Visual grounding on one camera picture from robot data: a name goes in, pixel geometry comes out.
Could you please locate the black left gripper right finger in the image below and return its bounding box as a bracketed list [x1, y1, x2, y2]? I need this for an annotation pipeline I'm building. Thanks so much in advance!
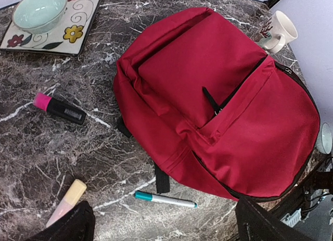
[235, 197, 312, 241]

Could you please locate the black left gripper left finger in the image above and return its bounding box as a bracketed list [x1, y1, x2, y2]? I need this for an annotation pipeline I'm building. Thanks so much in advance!
[26, 200, 95, 241]

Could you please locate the red backpack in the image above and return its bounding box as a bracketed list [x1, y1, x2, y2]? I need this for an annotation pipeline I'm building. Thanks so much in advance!
[113, 7, 321, 202]

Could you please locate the pink yellow highlighter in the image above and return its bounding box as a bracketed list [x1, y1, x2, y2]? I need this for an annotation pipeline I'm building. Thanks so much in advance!
[46, 179, 87, 227]

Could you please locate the white pen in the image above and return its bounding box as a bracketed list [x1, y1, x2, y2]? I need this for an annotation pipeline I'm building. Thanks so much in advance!
[134, 191, 198, 208]

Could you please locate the pink capped black marker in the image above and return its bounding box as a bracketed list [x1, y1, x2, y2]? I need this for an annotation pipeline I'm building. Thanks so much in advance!
[33, 93, 86, 125]

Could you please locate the floral patterned square plate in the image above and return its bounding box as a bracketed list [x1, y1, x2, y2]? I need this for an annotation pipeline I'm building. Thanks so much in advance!
[1, 0, 101, 56]

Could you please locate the white mug with red pattern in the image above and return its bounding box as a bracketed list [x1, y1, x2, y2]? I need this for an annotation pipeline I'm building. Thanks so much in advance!
[253, 10, 298, 54]

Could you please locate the pale green ceramic bowl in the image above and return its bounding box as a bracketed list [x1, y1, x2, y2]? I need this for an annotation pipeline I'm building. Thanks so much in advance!
[12, 0, 68, 34]

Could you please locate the white slotted cable duct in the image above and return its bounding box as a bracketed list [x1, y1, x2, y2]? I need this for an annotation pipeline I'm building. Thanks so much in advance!
[281, 208, 301, 227]

